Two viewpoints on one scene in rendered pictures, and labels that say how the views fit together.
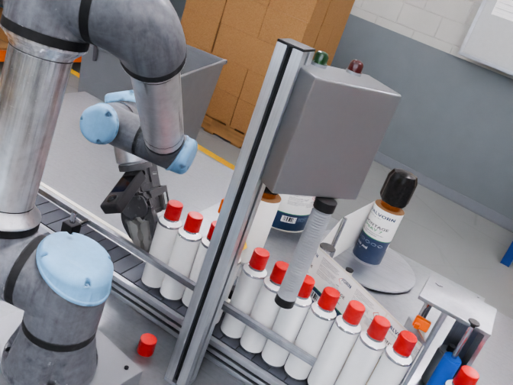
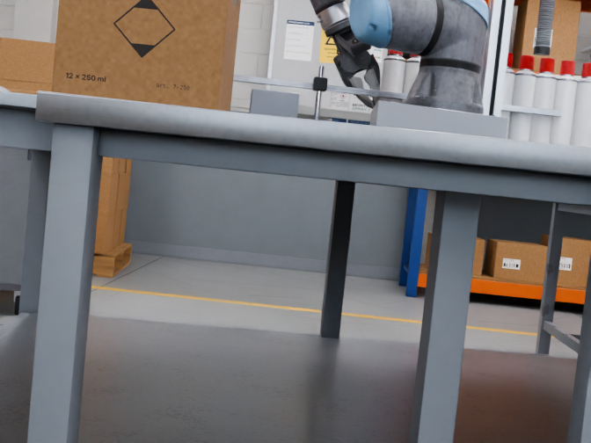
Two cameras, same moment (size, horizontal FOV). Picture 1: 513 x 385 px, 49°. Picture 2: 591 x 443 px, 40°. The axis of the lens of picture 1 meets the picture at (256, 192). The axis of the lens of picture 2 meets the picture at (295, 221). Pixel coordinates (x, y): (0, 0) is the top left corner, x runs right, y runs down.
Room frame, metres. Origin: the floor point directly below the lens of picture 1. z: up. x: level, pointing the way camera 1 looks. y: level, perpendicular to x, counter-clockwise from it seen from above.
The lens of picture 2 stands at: (-0.60, 1.14, 0.75)
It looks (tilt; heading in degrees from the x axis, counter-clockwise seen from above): 3 degrees down; 335
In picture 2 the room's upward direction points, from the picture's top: 6 degrees clockwise
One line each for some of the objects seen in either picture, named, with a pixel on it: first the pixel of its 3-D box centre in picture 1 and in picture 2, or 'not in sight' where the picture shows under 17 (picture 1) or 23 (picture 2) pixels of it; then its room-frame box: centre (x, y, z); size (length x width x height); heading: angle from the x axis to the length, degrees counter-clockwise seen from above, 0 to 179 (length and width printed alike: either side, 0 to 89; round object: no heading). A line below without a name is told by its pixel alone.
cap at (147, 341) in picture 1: (146, 344); not in sight; (0.89, 0.10, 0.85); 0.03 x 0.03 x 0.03
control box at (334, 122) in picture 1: (321, 131); not in sight; (0.88, -0.06, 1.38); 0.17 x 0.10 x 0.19; 124
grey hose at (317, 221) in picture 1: (304, 253); (546, 7); (0.85, -0.11, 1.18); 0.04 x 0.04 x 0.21
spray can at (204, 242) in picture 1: (205, 265); not in sight; (1.03, 0.05, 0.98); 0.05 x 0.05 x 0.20
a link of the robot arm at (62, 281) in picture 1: (66, 284); (452, 28); (0.72, 0.23, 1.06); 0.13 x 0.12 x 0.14; 85
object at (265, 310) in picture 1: (266, 307); (501, 97); (0.96, -0.10, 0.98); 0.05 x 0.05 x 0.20
